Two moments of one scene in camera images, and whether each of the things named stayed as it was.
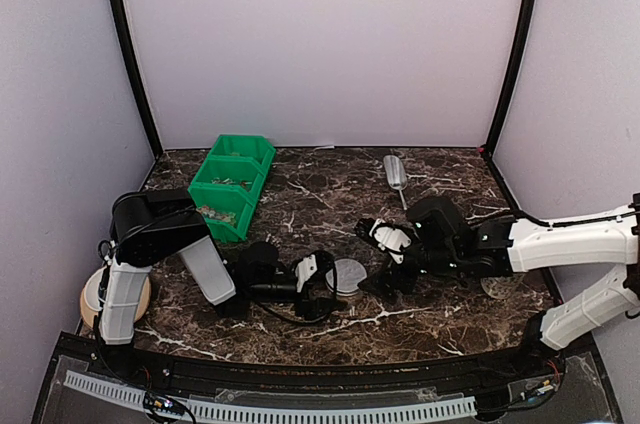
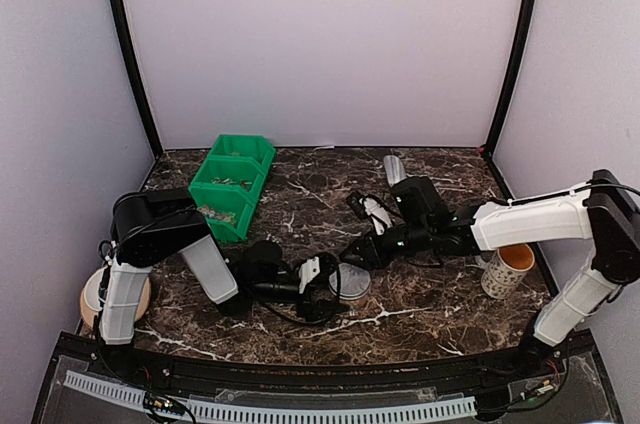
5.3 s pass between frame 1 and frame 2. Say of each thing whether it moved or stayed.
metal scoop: stayed
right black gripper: moved
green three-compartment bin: stayed
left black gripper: stayed
